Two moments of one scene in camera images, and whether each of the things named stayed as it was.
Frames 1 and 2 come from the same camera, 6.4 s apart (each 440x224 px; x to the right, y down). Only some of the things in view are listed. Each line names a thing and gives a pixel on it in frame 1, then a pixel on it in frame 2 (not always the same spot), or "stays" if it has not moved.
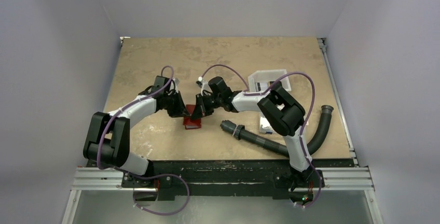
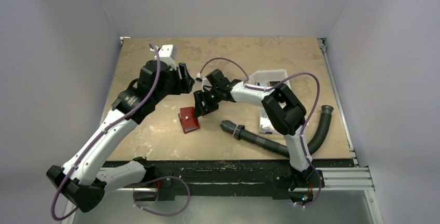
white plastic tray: [261, 81] stays
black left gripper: [180, 111] to [184, 83]
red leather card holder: [191, 124] stays
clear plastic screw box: [266, 126] stays
